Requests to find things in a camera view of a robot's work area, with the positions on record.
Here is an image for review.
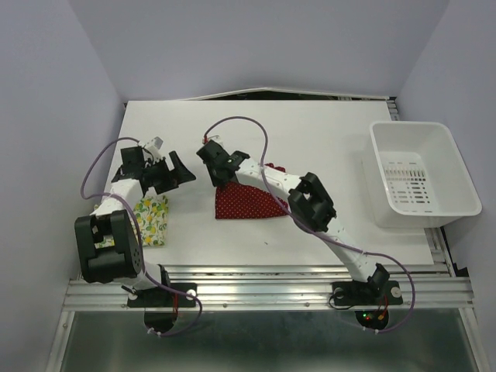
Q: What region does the aluminium frame rail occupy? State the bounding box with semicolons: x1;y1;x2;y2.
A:
63;265;474;312

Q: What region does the lemon print folded skirt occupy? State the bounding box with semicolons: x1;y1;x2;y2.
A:
110;195;169;247

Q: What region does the white plastic basket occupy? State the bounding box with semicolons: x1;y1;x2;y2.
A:
363;121;482;229

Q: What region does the purple cable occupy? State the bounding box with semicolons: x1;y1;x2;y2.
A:
203;115;416;334
80;137;203;337

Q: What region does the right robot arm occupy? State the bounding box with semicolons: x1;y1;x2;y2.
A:
197;139;390;302

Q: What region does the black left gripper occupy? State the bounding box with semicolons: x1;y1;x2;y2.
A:
143;151;195;195

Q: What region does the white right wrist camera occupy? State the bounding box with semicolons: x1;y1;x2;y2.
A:
202;135;223;146

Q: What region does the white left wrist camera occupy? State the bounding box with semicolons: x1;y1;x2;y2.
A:
139;136;164;161

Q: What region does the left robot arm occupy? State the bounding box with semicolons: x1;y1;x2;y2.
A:
74;146;196;305

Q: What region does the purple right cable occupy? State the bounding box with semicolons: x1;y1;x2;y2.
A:
203;115;416;334

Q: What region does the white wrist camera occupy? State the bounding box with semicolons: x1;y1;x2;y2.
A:
139;136;164;161
202;135;223;146

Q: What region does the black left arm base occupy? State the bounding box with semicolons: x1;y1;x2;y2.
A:
121;282;202;338

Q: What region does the red polka dot skirt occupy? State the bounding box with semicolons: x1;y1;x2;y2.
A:
215;160;288;220

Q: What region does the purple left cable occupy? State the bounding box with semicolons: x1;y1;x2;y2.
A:
80;137;203;337

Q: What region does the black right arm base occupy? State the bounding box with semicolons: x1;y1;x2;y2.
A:
328;281;403;331

